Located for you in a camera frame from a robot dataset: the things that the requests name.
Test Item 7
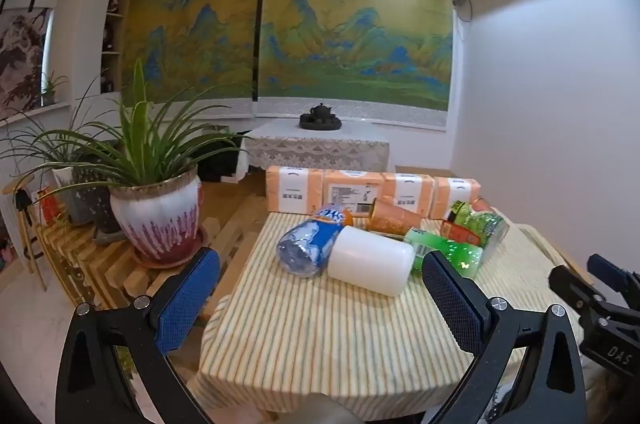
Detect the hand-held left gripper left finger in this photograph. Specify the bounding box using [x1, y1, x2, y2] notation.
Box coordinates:
[55, 248, 222, 424]

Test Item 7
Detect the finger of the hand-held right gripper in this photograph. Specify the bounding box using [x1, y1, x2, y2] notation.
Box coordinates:
[587, 253, 640, 297]
[548, 264, 610, 311]

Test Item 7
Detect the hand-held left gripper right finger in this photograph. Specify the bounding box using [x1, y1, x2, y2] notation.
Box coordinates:
[421, 250, 587, 424]

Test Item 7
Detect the white plastic cup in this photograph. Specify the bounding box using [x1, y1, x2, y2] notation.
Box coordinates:
[326, 225, 416, 297]

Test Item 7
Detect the orange paper cup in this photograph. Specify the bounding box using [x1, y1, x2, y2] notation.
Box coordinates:
[368, 197, 424, 237]

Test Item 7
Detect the green plastic bottle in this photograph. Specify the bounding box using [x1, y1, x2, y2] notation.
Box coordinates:
[404, 227, 486, 280]

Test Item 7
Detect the red and black carton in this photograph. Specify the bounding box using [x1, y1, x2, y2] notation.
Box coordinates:
[440, 218, 482, 246]

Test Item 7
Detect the green snack packet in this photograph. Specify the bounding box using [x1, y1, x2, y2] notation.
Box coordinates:
[450, 200, 511, 255]

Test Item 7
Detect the plant in white purple pot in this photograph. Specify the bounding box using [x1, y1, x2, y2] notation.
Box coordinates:
[10, 57, 253, 264]

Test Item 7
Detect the wooden slatted rack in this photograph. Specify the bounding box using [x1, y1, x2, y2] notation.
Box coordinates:
[32, 179, 273, 311]

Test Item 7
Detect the orange tissue pack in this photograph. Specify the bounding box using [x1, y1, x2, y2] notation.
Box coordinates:
[380, 172, 435, 220]
[265, 165, 327, 215]
[431, 177, 482, 221]
[322, 169, 384, 218]

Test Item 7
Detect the crushed blue-label water bottle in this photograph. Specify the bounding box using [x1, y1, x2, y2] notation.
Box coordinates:
[276, 203, 354, 278]

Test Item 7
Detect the striped tablecloth table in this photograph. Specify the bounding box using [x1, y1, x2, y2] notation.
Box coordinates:
[187, 209, 596, 416]

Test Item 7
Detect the plant in dark speckled pot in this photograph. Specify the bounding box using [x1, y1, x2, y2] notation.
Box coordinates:
[0, 102, 123, 236]

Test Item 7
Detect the red printed bag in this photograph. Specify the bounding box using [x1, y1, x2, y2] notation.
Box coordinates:
[36, 185, 67, 226]

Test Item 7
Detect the table with lace cloth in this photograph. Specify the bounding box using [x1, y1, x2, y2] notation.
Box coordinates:
[238, 120, 391, 179]

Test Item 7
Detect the black tea tray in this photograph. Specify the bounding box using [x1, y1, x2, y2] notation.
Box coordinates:
[299, 113, 343, 130]

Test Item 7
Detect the small windowsill plant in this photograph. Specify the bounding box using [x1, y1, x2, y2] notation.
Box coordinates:
[41, 70, 70, 106]

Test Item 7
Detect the narrow landscape wall painting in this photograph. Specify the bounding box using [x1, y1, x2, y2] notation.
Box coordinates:
[121, 0, 266, 104]

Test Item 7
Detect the white wall shelf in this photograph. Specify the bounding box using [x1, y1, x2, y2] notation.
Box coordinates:
[99, 0, 135, 96]

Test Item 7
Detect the ink painting wall scroll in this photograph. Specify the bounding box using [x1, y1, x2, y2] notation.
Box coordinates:
[0, 6, 54, 121]

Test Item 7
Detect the wide landscape wall painting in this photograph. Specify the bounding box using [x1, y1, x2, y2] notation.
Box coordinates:
[256, 0, 454, 111]

